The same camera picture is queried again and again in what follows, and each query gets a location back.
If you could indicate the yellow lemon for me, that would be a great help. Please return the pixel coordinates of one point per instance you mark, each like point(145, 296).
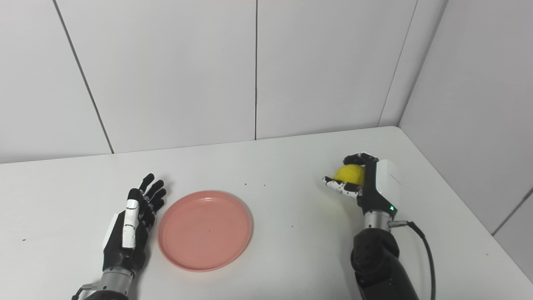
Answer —
point(350, 174)

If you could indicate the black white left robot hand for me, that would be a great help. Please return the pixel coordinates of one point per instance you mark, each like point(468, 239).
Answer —
point(118, 254)

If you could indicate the pink round plate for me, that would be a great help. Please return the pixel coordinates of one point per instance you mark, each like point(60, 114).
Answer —
point(204, 231)

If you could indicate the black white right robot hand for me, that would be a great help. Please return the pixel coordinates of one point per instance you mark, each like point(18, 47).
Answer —
point(381, 187)

